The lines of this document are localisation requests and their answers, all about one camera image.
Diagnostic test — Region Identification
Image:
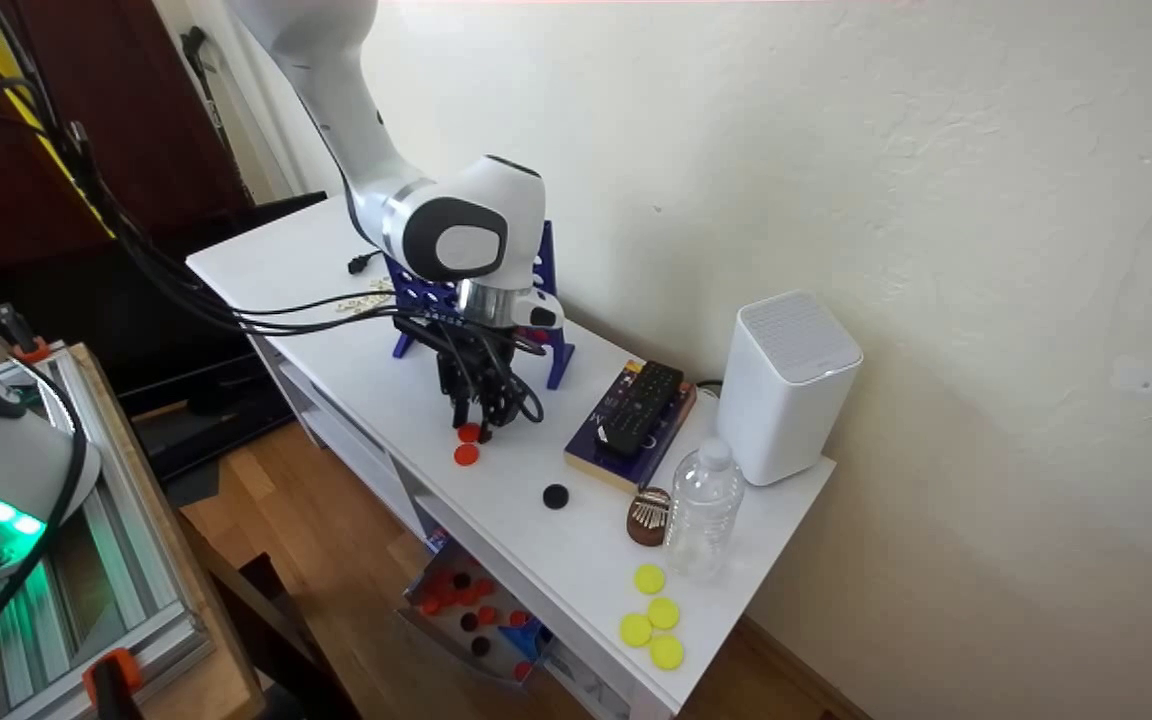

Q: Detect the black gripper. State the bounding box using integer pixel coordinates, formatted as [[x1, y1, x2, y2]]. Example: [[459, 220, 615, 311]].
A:
[[428, 318, 534, 438]]

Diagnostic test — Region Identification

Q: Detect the black remote control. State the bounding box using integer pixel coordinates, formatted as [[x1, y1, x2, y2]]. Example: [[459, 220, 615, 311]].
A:
[[593, 355, 687, 455]]

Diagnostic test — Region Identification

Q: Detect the blue connect four grid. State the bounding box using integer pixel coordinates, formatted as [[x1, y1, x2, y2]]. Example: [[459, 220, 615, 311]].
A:
[[372, 218, 576, 396]]

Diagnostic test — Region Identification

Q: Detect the brown oval wooden piece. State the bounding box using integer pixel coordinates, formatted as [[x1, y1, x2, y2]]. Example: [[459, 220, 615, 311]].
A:
[[626, 486, 677, 552]]

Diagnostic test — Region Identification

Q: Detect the colourful game box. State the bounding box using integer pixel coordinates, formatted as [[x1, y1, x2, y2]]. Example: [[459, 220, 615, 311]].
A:
[[402, 538, 568, 691]]

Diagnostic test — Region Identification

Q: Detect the clear plastic bottle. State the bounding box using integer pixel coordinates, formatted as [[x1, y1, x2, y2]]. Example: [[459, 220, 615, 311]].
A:
[[668, 438, 750, 583]]

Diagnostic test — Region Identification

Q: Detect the white speaker box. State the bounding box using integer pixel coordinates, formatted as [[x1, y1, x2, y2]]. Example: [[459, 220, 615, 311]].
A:
[[713, 290, 867, 492]]

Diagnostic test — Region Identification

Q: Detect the black desk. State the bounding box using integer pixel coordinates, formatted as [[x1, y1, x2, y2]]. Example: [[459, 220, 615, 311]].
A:
[[0, 194, 334, 451]]

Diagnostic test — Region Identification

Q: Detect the orange clamp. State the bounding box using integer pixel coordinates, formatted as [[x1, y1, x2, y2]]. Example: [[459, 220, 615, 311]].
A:
[[79, 650, 150, 713], [14, 334, 62, 373]]

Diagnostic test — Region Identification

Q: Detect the dark brown wooden door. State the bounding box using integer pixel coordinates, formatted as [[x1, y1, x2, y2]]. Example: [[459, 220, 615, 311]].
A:
[[0, 0, 262, 294]]

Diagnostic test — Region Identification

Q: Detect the yellow diagonal bar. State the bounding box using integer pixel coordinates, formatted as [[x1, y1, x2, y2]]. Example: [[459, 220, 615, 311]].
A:
[[0, 0, 128, 243]]

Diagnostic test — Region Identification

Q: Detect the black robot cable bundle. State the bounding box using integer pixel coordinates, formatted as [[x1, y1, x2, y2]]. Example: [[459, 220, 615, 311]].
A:
[[14, 78, 551, 431]]

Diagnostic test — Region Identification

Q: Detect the aluminium rail frame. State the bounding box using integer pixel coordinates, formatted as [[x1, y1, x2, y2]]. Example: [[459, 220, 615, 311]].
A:
[[0, 340, 228, 720]]

